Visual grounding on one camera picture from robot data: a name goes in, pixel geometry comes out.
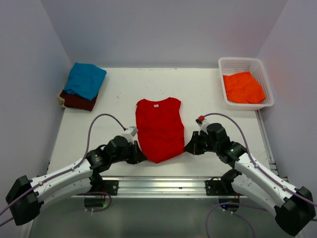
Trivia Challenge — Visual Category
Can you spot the aluminium rail frame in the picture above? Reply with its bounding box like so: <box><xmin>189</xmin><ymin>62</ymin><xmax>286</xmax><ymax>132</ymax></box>
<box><xmin>30</xmin><ymin>110</ymin><xmax>294</xmax><ymax>199</ymax></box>

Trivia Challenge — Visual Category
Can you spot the white plastic basket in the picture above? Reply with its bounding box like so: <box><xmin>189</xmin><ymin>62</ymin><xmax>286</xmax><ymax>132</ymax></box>
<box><xmin>218</xmin><ymin>57</ymin><xmax>274</xmax><ymax>111</ymax></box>

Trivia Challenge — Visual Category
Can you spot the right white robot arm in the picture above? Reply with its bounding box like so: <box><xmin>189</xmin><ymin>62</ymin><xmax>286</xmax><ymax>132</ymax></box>
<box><xmin>184</xmin><ymin>119</ymin><xmax>316</xmax><ymax>236</ymax></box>

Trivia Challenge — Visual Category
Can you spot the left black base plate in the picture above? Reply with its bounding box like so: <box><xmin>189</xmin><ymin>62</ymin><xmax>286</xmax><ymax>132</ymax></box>
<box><xmin>101</xmin><ymin>180</ymin><xmax>119</xmax><ymax>196</ymax></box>

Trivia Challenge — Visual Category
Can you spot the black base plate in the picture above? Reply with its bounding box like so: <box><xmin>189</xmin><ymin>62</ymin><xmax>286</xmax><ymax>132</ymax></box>
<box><xmin>205</xmin><ymin>179</ymin><xmax>238</xmax><ymax>196</ymax></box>
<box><xmin>101</xmin><ymin>180</ymin><xmax>119</xmax><ymax>196</ymax></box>

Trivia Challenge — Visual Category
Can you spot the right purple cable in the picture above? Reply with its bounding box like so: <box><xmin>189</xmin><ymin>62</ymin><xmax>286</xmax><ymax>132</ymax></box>
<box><xmin>205</xmin><ymin>112</ymin><xmax>317</xmax><ymax>238</ymax></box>

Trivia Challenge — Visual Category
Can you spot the folded beige t shirt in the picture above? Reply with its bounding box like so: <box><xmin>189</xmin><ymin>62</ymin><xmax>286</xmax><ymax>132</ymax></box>
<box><xmin>58</xmin><ymin>92</ymin><xmax>66</xmax><ymax>109</ymax></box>

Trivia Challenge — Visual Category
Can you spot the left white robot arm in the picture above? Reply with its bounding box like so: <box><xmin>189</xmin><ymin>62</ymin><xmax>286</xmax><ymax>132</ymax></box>
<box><xmin>5</xmin><ymin>136</ymin><xmax>147</xmax><ymax>226</ymax></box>

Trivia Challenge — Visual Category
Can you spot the orange t shirt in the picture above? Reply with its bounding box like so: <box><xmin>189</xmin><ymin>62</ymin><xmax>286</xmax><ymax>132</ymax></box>
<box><xmin>223</xmin><ymin>71</ymin><xmax>266</xmax><ymax>104</ymax></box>

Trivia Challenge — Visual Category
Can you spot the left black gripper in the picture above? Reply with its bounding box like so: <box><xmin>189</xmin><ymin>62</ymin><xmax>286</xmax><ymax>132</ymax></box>
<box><xmin>110</xmin><ymin>140</ymin><xmax>147</xmax><ymax>164</ymax></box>

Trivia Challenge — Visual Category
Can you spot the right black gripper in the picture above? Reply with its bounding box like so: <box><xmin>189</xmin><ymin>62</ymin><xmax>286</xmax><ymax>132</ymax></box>
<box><xmin>183</xmin><ymin>131</ymin><xmax>219</xmax><ymax>155</ymax></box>

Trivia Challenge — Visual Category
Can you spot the red t shirt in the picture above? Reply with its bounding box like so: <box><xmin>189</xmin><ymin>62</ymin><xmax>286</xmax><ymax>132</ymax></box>
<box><xmin>135</xmin><ymin>97</ymin><xmax>185</xmax><ymax>164</ymax></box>

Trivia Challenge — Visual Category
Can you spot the folded maroon t shirt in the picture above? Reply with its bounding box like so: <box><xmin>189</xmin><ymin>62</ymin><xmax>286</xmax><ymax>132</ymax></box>
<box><xmin>63</xmin><ymin>92</ymin><xmax>98</xmax><ymax>112</ymax></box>

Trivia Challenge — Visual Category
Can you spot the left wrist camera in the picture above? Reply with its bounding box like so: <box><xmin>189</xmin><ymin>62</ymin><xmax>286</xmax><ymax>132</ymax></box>
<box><xmin>121</xmin><ymin>126</ymin><xmax>138</xmax><ymax>143</ymax></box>

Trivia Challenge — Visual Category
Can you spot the folded blue t shirt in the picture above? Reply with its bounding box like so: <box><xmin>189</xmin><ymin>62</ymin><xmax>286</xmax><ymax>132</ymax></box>
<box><xmin>62</xmin><ymin>62</ymin><xmax>107</xmax><ymax>101</ymax></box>

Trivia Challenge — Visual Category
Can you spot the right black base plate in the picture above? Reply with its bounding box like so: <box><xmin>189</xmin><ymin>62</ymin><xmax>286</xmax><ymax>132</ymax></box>
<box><xmin>205</xmin><ymin>179</ymin><xmax>238</xmax><ymax>196</ymax></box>

